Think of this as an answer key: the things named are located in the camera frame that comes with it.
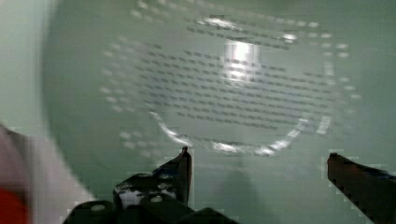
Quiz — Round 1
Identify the red ketchup bottle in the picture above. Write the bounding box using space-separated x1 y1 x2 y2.
0 188 30 224

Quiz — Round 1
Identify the mint green plastic strainer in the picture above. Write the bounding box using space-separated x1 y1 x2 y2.
43 0 396 224

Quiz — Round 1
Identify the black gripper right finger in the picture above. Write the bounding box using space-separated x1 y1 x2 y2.
327 153 396 224

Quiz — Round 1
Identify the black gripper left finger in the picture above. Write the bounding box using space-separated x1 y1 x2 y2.
113 146 192 209

